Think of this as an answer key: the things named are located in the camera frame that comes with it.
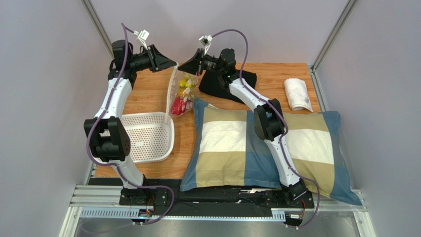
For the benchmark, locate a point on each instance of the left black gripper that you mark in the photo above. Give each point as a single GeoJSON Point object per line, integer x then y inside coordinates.
{"type": "Point", "coordinates": [157, 61]}

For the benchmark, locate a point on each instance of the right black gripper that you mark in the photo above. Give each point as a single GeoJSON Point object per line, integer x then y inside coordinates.
{"type": "Point", "coordinates": [200, 62]}

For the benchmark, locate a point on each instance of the clear zip top bag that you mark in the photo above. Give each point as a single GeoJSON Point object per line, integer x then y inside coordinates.
{"type": "Point", "coordinates": [173, 87]}

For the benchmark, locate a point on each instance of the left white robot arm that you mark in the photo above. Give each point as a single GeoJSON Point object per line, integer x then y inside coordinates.
{"type": "Point", "coordinates": [121, 78]}

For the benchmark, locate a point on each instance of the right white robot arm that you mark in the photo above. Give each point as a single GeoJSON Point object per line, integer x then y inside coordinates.
{"type": "Point", "coordinates": [269, 123]}

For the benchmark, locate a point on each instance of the red fake fruit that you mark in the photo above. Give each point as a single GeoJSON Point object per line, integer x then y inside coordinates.
{"type": "Point", "coordinates": [180, 106]}

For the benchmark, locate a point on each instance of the black folded cloth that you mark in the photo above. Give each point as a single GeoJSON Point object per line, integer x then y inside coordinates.
{"type": "Point", "coordinates": [211, 85]}

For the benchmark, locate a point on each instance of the white perforated plastic basket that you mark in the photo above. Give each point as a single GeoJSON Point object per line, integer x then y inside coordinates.
{"type": "Point", "coordinates": [151, 136]}

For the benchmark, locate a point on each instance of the plaid checkered pillow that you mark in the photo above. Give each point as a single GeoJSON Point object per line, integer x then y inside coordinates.
{"type": "Point", "coordinates": [227, 151]}

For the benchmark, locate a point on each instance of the white rolled towel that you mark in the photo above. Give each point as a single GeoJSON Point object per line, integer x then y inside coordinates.
{"type": "Point", "coordinates": [297, 94]}

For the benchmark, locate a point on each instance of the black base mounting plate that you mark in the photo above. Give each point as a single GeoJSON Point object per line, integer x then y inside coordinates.
{"type": "Point", "coordinates": [226, 201]}

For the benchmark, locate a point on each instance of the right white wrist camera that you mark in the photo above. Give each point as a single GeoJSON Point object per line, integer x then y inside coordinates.
{"type": "Point", "coordinates": [206, 42]}

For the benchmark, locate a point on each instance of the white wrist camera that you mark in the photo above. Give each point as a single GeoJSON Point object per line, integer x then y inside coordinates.
{"type": "Point", "coordinates": [141, 37]}
{"type": "Point", "coordinates": [206, 42]}

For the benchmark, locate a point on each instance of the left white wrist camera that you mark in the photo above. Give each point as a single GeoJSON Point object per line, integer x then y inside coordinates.
{"type": "Point", "coordinates": [141, 37]}

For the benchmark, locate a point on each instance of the aluminium frame rail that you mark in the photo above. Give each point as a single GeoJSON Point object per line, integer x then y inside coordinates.
{"type": "Point", "coordinates": [104, 210]}

